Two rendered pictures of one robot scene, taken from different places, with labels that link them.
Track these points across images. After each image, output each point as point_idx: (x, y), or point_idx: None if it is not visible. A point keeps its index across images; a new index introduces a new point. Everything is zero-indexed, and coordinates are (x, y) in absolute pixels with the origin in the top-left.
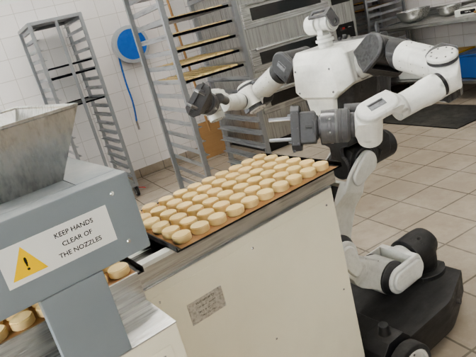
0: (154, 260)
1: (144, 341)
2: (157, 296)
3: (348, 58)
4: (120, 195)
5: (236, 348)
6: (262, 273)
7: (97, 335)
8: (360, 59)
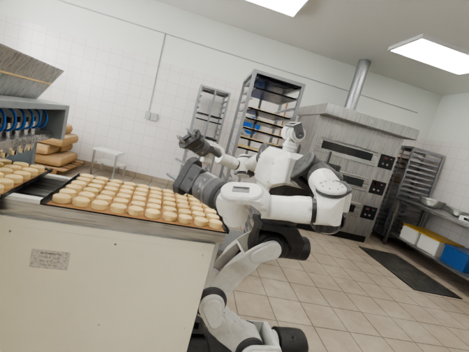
0: (26, 200)
1: None
2: (10, 225)
3: (289, 163)
4: None
5: (58, 308)
6: (113, 267)
7: None
8: (294, 167)
